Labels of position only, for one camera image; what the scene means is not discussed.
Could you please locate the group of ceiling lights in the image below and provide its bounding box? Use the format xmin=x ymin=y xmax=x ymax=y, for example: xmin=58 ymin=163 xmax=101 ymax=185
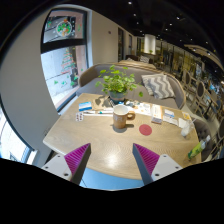
xmin=126 ymin=0 xmax=214 ymax=56

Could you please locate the flat round red coaster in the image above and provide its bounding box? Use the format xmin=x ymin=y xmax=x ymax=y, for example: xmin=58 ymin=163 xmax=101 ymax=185
xmin=138 ymin=124 xmax=153 ymax=137

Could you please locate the green potted plant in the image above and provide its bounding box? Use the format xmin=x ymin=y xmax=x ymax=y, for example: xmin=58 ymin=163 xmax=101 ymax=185
xmin=95 ymin=64 xmax=144 ymax=104

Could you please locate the white and blue leaflet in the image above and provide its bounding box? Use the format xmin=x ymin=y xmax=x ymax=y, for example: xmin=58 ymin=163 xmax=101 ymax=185
xmin=162 ymin=109 xmax=180 ymax=126

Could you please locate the green-labelled clear drink bottle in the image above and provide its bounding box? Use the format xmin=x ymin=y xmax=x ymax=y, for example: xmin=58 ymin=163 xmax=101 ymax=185
xmin=187 ymin=134 xmax=212 ymax=161

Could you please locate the white tissue box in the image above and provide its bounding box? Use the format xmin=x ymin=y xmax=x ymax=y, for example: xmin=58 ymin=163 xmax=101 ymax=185
xmin=150 ymin=104 xmax=164 ymax=125

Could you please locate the white printed paper sheet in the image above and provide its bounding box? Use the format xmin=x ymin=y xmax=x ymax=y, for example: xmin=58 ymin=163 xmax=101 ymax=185
xmin=126 ymin=100 xmax=153 ymax=117

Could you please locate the grey chevron cushion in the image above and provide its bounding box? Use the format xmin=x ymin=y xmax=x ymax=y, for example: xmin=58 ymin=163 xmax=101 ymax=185
xmin=141 ymin=73 xmax=176 ymax=100

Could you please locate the pill blister pack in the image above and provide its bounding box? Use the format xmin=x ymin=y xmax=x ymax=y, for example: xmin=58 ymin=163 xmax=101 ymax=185
xmin=75 ymin=111 xmax=85 ymax=122

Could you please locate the small blue and white box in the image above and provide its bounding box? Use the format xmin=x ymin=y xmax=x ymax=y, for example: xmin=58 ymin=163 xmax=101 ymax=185
xmin=78 ymin=101 xmax=93 ymax=112

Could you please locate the brown ceramic mug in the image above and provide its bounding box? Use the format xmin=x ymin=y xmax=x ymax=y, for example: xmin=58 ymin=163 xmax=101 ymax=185
xmin=112 ymin=104 xmax=137 ymax=130

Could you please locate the dark framed decorated window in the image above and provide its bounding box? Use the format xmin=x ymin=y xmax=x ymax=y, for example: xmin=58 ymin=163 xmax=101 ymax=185
xmin=39 ymin=8 xmax=89 ymax=111

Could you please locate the small yellow card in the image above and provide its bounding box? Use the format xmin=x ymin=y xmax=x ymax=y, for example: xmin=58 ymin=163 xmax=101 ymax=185
xmin=181 ymin=112 xmax=192 ymax=122

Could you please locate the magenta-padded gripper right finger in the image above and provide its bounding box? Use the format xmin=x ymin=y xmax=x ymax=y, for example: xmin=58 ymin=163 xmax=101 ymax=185
xmin=132 ymin=143 xmax=184 ymax=186

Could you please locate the group of dining chairs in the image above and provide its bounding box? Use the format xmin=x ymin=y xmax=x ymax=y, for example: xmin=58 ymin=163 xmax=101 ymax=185
xmin=181 ymin=68 xmax=224 ymax=128

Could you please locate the white tube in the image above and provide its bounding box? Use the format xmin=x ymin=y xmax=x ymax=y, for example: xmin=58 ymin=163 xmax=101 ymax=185
xmin=83 ymin=109 xmax=114 ymax=116

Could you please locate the grey wood-framed sofa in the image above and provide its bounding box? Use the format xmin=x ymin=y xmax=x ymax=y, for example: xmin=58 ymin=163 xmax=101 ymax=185
xmin=75 ymin=59 xmax=187 ymax=110

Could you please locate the white round pillar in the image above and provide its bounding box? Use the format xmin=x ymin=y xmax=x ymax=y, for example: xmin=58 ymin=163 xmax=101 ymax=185
xmin=143 ymin=33 xmax=157 ymax=55

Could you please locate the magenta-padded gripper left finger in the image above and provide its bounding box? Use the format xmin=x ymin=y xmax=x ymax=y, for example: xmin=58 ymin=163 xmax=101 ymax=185
xmin=41 ymin=143 xmax=92 ymax=186

